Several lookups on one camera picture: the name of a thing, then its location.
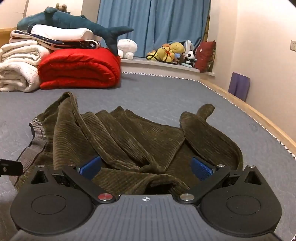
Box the grey mattress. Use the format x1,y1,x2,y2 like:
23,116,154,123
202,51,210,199
0,72,296,241

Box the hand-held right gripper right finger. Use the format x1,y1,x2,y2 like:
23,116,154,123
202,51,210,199
177,156,264,205

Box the olive corduroy pants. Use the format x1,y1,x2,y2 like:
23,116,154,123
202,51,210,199
14,91,244,195

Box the beige plush toy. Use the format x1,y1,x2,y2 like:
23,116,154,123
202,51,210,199
55,3,70,14

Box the white plush toy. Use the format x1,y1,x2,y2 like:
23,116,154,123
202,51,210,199
117,39,138,59

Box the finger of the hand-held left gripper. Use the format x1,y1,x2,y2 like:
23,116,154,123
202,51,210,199
0,159,23,176

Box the panda plush toy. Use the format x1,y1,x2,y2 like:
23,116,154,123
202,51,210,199
184,50,197,66

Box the white window sill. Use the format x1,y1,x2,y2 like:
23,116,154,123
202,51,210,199
120,57,215,77

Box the yellow plush toy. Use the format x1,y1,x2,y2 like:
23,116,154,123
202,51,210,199
147,42,185,63

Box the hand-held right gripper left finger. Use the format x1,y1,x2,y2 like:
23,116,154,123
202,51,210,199
29,156,119,204

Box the red folded duvet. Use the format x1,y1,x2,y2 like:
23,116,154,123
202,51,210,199
38,47,122,90

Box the white folded blanket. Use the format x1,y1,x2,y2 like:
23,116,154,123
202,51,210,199
0,39,57,93

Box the red cushion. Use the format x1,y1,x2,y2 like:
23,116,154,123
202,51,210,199
194,40,216,73

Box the blue shark plush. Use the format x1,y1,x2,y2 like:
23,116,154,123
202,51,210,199
17,7,134,56

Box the blue curtain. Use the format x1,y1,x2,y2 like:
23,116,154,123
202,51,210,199
97,0,211,58

